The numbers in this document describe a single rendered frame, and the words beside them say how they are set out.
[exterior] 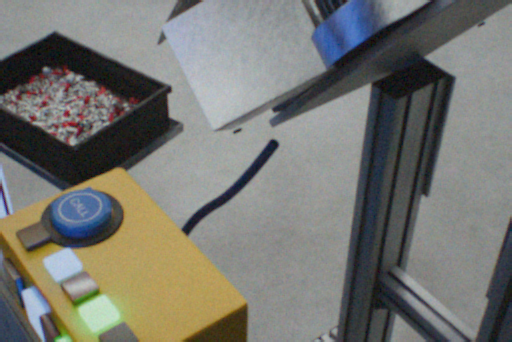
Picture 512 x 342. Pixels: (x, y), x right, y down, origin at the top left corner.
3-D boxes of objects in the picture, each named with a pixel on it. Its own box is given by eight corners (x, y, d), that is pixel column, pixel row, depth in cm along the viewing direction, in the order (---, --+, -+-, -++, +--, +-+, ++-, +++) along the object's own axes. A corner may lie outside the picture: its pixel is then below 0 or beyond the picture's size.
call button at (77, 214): (123, 228, 52) (121, 210, 51) (69, 254, 50) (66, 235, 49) (95, 196, 55) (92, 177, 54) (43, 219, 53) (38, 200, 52)
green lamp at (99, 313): (120, 319, 46) (119, 312, 45) (93, 333, 45) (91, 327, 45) (105, 299, 47) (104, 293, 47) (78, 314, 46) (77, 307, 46)
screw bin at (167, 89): (175, 129, 102) (173, 85, 98) (81, 196, 92) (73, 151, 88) (62, 71, 112) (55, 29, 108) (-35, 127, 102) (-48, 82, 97)
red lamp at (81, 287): (101, 293, 47) (100, 287, 47) (74, 307, 46) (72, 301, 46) (87, 275, 48) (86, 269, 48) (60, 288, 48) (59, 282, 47)
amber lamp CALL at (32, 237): (53, 241, 51) (52, 235, 50) (27, 253, 50) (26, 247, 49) (41, 226, 52) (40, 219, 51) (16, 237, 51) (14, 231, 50)
